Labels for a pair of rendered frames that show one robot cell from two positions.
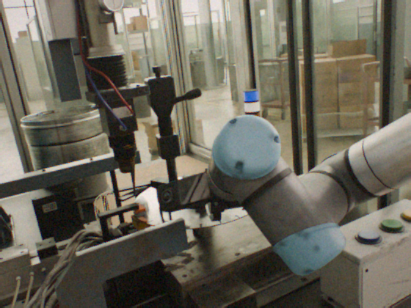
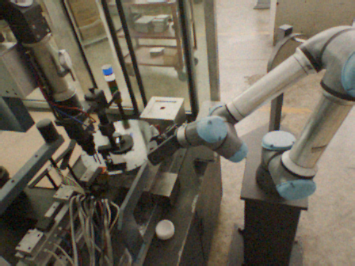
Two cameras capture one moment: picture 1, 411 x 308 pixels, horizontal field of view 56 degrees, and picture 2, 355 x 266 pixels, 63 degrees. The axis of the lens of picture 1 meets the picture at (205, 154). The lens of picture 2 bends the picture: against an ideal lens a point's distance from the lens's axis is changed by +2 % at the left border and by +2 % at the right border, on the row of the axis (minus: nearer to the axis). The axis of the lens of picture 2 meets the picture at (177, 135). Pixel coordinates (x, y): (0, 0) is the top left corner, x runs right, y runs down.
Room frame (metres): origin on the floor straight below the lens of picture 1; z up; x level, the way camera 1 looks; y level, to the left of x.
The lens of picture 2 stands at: (0.02, 0.42, 1.71)
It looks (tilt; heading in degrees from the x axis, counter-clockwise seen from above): 40 degrees down; 321
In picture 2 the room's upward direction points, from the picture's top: 11 degrees counter-clockwise
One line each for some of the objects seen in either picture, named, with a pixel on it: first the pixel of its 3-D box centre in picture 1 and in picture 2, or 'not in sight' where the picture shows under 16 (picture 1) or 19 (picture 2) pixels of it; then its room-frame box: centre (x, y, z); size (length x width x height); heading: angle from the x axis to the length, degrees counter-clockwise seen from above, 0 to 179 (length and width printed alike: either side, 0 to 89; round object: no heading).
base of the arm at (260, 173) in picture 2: not in sight; (275, 169); (0.37, -0.34, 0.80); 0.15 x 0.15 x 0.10
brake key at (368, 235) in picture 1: (368, 237); not in sight; (0.68, -0.31, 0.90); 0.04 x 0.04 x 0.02
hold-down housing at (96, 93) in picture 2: (163, 114); (101, 112); (0.82, 0.08, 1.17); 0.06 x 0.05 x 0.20; 107
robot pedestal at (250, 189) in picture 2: not in sight; (269, 226); (0.37, -0.34, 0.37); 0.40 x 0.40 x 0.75; 26
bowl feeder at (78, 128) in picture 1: (72, 156); not in sight; (1.49, 0.53, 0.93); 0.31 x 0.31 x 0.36
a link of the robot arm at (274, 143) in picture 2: not in sight; (278, 150); (0.36, -0.33, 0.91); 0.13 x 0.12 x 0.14; 137
